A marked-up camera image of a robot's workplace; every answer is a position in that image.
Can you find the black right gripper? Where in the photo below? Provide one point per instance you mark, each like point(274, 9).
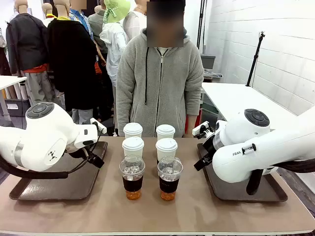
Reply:
point(209, 147)

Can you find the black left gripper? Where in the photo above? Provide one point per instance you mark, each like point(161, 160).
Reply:
point(96, 161)

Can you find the white lidded paper cup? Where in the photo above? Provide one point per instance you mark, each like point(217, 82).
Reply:
point(166, 150)
point(133, 129)
point(165, 130)
point(133, 147)

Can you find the clear iced coffee cup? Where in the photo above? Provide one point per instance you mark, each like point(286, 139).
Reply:
point(168, 186)
point(132, 184)

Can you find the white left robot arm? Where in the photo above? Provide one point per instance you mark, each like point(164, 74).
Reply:
point(44, 137)

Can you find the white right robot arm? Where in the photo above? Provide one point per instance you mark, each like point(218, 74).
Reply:
point(246, 152)

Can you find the person's right forearm grey sleeve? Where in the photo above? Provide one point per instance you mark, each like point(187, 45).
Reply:
point(123, 108)

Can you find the person's left forearm grey sleeve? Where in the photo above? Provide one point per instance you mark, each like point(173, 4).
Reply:
point(194, 98)

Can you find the brown plastic serving tray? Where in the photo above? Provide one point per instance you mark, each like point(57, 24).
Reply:
point(61, 186)
point(229, 191)

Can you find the grey tray of small items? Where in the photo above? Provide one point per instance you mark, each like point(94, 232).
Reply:
point(212, 73)

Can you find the person's left hand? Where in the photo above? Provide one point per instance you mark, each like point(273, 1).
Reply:
point(189, 126)

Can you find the large white table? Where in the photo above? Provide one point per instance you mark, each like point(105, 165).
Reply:
point(236, 98)

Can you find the person in grey fleece hoodie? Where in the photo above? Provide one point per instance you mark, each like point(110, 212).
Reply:
point(160, 98)

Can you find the grey bin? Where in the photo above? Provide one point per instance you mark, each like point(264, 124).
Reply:
point(208, 61)

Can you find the dark storage box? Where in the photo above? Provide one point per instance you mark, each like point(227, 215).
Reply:
point(17, 107)

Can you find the black tripod stand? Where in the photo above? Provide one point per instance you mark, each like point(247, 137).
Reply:
point(256, 59)

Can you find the paper rolls under table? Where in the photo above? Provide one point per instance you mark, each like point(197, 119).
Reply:
point(19, 91)

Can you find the mannequin in white jacket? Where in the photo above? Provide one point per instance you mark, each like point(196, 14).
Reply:
point(114, 49)

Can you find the small white table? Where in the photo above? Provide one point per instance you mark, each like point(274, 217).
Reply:
point(9, 80)

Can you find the black light stand poles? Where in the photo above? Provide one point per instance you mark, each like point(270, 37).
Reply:
point(201, 24)

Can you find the mannequin in grey-green jacket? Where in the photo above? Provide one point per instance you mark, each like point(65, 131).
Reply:
point(97, 27)

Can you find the mannequin in dark grey jacket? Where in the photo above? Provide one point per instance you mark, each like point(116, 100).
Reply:
point(24, 44)

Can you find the mannequin in white shirt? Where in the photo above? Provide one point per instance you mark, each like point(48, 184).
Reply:
point(135, 24)

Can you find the person in blue patterned shirt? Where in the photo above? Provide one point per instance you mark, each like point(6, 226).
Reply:
point(81, 19)

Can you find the green bucket hat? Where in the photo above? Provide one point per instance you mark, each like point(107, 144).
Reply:
point(115, 9)

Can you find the mannequin with yellow collar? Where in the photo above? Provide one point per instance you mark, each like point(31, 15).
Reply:
point(48, 13)

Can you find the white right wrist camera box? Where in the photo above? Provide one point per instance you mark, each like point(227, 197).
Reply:
point(199, 130)

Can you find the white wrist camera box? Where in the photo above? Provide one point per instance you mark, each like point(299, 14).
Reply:
point(199, 130)
point(99, 126)

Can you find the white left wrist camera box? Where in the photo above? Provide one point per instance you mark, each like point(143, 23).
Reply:
point(99, 126)

